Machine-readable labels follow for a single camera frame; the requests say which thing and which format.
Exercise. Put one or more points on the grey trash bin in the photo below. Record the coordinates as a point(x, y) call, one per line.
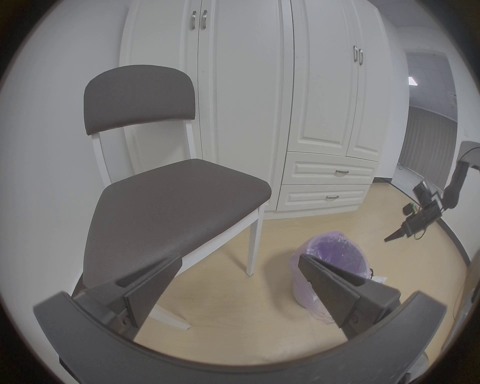
point(302, 294)

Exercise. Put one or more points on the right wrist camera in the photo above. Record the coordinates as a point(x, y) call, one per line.
point(409, 209)

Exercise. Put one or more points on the ceiling light panel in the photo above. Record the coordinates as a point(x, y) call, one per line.
point(413, 81)

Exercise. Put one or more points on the black plastic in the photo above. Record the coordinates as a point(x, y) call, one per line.
point(371, 273)

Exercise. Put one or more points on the purple plastic bag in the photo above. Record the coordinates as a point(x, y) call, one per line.
point(330, 247)

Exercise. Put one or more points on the white wardrobe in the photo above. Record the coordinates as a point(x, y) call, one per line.
point(318, 93)

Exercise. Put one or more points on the grey curtain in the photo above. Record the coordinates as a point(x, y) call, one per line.
point(427, 146)

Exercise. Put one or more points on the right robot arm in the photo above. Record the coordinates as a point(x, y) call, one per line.
point(455, 183)

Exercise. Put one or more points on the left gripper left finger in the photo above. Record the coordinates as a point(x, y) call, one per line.
point(146, 292)

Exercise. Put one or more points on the grey padded white chair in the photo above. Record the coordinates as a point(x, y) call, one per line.
point(168, 198)

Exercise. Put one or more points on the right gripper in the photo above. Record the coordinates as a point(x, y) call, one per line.
point(423, 219)

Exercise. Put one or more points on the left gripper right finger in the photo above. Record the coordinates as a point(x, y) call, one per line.
point(345, 300)

